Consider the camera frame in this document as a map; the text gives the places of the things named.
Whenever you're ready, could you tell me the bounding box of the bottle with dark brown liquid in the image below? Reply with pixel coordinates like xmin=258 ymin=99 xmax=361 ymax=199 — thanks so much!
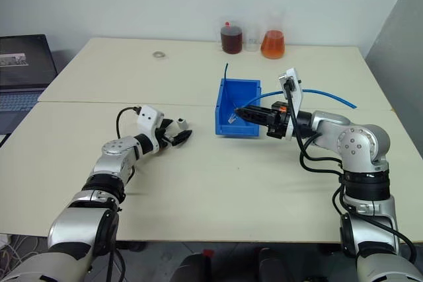
xmin=219 ymin=20 xmax=245 ymax=55

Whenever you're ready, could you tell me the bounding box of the blue plastic bin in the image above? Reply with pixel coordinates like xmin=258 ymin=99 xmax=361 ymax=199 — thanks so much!
xmin=215 ymin=78 xmax=262 ymax=137

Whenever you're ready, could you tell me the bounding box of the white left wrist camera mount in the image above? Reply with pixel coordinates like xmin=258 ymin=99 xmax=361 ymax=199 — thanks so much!
xmin=136 ymin=105 xmax=165 ymax=155

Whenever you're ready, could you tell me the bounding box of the flask with orange liquid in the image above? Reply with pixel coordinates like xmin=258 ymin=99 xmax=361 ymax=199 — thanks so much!
xmin=260 ymin=9 xmax=286 ymax=60

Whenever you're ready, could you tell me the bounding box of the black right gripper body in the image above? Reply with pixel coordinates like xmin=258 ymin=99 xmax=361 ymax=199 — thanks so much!
xmin=264 ymin=100 xmax=293 ymax=139

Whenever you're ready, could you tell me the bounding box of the dark grey laptop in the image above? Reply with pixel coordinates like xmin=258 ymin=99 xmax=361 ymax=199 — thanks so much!
xmin=0 ymin=34 xmax=59 ymax=146

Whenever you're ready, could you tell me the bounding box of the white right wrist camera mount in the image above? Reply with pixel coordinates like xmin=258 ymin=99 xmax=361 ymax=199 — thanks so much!
xmin=277 ymin=67 xmax=304 ymax=141

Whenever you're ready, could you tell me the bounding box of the bundle of pale wires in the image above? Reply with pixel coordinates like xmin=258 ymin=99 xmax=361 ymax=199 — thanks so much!
xmin=0 ymin=234 xmax=44 ymax=263

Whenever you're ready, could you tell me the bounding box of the dark rounded shape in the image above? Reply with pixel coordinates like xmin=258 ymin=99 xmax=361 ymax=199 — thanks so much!
xmin=169 ymin=249 xmax=213 ymax=282

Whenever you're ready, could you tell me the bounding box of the clear glass beaker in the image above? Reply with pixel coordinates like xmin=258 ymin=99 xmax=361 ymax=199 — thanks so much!
xmin=243 ymin=26 xmax=260 ymax=52

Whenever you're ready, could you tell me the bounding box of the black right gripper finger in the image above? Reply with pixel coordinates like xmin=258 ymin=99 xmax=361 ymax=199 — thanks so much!
xmin=240 ymin=112 xmax=270 ymax=128
xmin=235 ymin=104 xmax=274 ymax=118

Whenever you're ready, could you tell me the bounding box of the blue cable with clear plug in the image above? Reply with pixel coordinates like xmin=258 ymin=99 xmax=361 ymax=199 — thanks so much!
xmin=227 ymin=88 xmax=358 ymax=125

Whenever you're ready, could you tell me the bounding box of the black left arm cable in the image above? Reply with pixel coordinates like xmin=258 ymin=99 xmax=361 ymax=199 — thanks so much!
xmin=115 ymin=106 xmax=141 ymax=139

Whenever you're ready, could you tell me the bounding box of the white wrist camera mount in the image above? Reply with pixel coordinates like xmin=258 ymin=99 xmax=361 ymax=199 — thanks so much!
xmin=136 ymin=105 xmax=165 ymax=155
xmin=277 ymin=67 xmax=304 ymax=141

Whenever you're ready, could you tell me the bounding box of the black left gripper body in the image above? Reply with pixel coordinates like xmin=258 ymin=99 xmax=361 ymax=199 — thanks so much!
xmin=153 ymin=118 xmax=178 ymax=156

